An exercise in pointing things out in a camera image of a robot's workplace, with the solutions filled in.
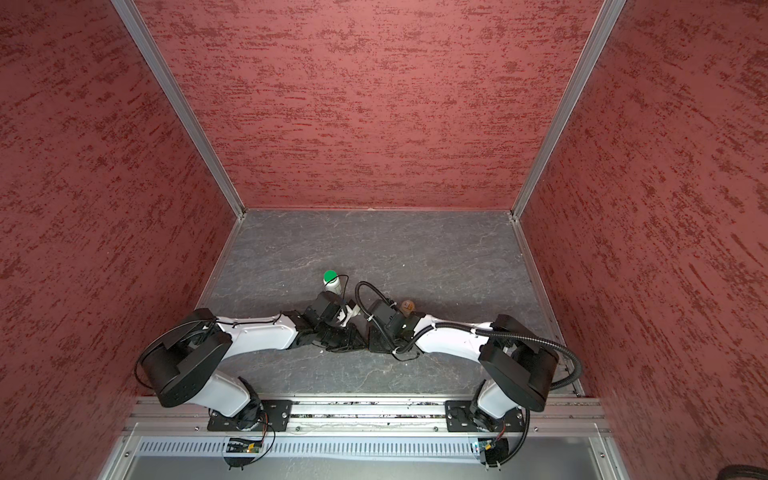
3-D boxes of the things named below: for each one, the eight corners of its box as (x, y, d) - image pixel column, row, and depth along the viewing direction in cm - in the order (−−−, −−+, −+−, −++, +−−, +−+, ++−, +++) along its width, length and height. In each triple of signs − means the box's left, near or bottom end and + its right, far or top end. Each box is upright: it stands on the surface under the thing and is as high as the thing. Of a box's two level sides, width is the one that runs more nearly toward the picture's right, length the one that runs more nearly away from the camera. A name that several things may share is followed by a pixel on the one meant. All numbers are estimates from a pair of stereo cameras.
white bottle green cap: (328, 297, 98) (322, 280, 90) (329, 286, 101) (324, 269, 93) (340, 297, 99) (336, 280, 90) (342, 286, 101) (337, 269, 93)
